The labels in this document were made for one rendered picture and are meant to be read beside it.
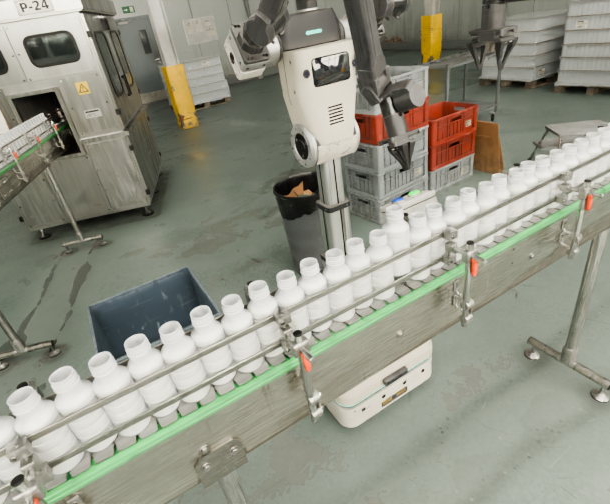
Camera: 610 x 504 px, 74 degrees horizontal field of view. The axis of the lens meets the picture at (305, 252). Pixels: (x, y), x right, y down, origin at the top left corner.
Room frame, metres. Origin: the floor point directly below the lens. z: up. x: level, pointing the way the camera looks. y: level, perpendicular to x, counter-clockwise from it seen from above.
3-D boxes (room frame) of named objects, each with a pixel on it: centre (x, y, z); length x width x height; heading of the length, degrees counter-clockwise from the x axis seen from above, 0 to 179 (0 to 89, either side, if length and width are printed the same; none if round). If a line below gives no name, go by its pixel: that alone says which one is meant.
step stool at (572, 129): (3.42, -2.52, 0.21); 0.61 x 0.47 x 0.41; 169
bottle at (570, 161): (1.07, -0.79, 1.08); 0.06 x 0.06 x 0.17
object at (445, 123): (3.66, -1.39, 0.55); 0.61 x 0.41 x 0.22; 119
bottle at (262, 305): (0.64, 0.10, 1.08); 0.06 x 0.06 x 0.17
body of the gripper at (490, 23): (1.13, -0.57, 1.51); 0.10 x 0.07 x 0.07; 26
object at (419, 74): (3.25, -0.80, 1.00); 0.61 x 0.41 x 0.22; 124
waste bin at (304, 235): (2.49, -0.09, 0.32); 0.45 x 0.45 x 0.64
